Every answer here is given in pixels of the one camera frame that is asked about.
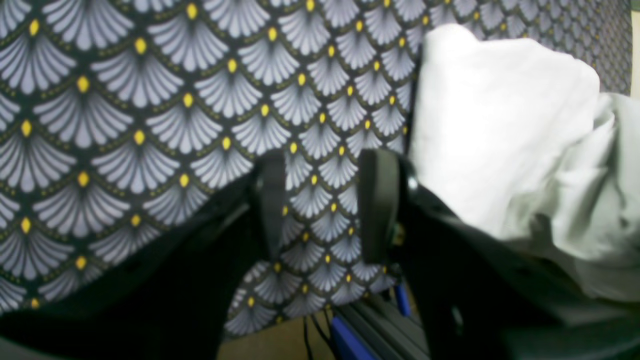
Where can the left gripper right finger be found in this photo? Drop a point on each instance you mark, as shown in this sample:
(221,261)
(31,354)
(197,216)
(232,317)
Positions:
(386,182)

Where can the patterned fan-print tablecloth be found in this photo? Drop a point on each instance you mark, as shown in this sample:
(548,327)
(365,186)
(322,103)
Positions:
(121,118)

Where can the white T-shirt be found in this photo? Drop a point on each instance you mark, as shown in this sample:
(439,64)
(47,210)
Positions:
(521,143)

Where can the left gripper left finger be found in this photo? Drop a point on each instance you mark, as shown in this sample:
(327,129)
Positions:
(267,201)

